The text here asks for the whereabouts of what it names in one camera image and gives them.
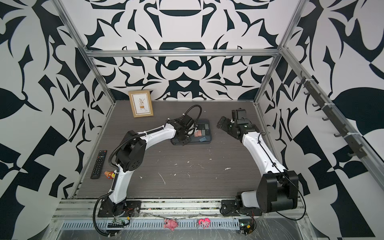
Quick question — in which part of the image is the pink eraser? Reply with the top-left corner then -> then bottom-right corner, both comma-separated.
194,130 -> 202,137

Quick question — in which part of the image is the dark grey storage box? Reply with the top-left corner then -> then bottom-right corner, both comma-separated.
170,119 -> 213,145

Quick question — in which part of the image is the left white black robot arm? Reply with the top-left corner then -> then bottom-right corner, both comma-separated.
104,115 -> 197,216

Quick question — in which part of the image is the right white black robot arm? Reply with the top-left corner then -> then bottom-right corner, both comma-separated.
217,109 -> 299,213

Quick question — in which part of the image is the small red yellow toy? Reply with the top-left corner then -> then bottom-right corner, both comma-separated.
104,171 -> 116,180

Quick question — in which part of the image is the black remote control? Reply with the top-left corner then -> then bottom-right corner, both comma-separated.
90,150 -> 107,180

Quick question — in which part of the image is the pink pig toy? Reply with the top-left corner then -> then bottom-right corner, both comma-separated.
163,219 -> 179,231

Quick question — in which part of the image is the pink clip toy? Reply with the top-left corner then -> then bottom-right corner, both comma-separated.
198,218 -> 211,229

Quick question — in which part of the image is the wooden picture frame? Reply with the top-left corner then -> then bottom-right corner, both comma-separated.
128,90 -> 154,118

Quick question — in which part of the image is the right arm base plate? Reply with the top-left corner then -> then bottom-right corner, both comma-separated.
220,200 -> 262,217

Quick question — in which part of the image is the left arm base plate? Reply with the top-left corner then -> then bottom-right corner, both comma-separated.
97,199 -> 142,218

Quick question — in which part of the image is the black corrugated cable hose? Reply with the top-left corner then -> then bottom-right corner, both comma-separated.
92,191 -> 118,238

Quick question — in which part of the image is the wall hook rail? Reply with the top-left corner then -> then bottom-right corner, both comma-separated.
297,77 -> 368,159

